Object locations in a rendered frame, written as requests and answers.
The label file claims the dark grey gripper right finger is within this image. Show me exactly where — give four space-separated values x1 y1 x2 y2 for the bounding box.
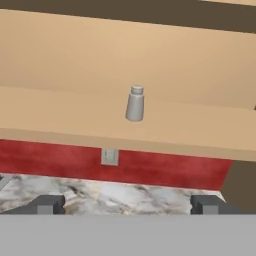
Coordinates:
190 194 242 215

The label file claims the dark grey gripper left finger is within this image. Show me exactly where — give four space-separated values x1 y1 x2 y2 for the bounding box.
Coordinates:
2 194 66 215

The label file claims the grey shaker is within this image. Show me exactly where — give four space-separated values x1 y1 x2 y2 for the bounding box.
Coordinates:
125 85 145 122

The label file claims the tan wooden open cabinet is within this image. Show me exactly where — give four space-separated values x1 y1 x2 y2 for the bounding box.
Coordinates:
0 0 256 162

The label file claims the grey wall socket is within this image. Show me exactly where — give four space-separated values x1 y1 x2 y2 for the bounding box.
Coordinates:
100 147 120 167

